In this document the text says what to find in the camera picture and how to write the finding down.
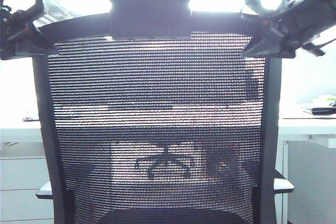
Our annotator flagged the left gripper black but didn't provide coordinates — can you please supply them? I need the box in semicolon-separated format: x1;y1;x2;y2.
0;0;60;61

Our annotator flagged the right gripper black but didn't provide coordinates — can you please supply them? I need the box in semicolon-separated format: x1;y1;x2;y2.
240;0;327;59

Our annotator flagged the black flat pouch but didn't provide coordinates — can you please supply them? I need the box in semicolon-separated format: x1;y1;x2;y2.
301;104;336;116

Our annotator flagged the white drawer cabinet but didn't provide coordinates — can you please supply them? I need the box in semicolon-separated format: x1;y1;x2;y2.
0;155;53;224

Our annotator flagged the white desk mat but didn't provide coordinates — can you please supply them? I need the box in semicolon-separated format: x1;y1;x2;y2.
280;110;336;120

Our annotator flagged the black chair star base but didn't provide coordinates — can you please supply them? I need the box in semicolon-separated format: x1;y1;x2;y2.
134;145;195;179

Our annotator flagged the green and white object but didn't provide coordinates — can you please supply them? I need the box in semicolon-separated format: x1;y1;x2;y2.
312;97;336;106

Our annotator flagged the black mesh office chair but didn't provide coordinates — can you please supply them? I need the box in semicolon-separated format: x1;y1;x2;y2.
33;0;295;224

